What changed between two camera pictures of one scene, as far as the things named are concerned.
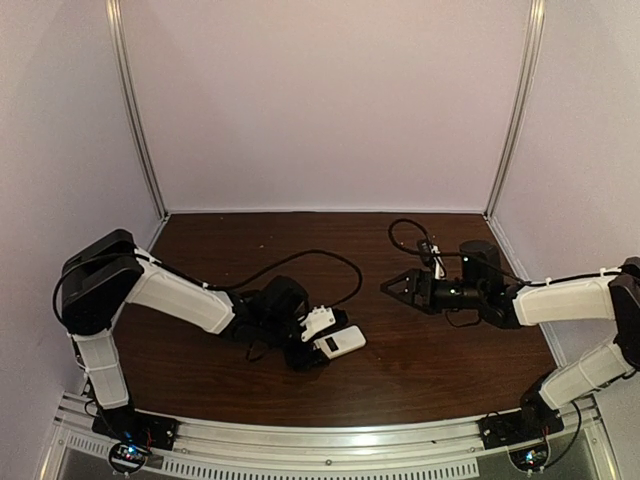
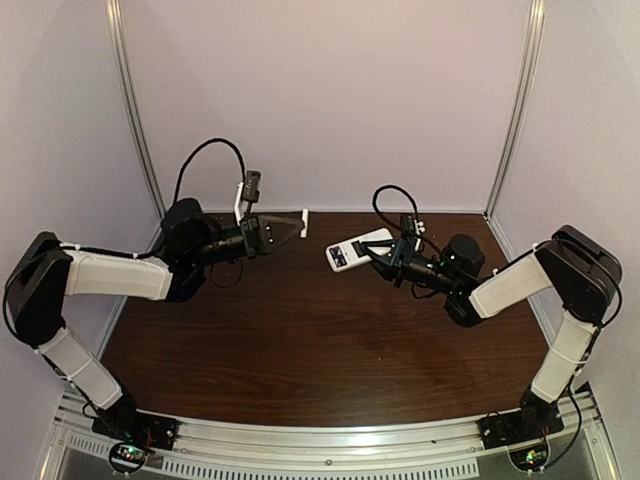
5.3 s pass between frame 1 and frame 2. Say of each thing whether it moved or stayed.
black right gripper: moved
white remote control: moved
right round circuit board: stayed
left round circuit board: stayed
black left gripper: moved
